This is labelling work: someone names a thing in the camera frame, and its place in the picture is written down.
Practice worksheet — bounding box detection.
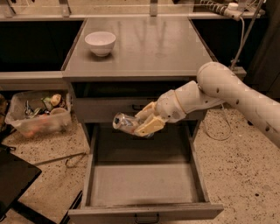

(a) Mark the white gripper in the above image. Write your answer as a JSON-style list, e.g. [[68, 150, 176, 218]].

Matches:
[[134, 90, 186, 137]]

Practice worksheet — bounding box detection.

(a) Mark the crushed silver redbull can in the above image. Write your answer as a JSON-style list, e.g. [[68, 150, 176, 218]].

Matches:
[[112, 113, 153, 138]]

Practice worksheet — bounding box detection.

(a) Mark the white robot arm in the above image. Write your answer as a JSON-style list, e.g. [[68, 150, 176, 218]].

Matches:
[[133, 62, 280, 147]]

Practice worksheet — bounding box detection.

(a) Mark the grey drawer cabinet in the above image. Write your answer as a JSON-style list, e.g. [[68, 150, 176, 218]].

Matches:
[[63, 16, 214, 142]]

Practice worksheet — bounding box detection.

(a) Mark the grey upper drawer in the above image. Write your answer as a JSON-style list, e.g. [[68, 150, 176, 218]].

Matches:
[[72, 95, 213, 123]]

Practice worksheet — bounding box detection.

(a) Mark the open grey lower drawer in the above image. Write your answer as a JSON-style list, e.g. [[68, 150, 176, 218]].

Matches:
[[69, 122, 224, 224]]

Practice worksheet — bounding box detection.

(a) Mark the white ceramic bowl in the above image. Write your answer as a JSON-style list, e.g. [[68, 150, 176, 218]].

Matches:
[[85, 31, 116, 57]]

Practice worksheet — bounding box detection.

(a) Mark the clear plastic bin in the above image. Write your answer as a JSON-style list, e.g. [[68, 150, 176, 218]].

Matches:
[[5, 90, 72, 137]]

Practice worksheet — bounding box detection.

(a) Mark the dark cabinet on wheels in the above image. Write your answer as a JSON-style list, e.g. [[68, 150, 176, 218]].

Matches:
[[245, 0, 280, 99]]

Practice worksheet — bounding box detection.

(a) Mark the white power strip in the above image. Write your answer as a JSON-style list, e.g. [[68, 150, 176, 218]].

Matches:
[[199, 0, 242, 21]]

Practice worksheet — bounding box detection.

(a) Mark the black flat panel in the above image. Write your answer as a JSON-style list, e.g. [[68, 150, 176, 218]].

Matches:
[[0, 150, 42, 220]]

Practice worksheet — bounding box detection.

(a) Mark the white cable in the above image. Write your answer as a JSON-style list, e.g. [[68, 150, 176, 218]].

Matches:
[[203, 16, 247, 142]]

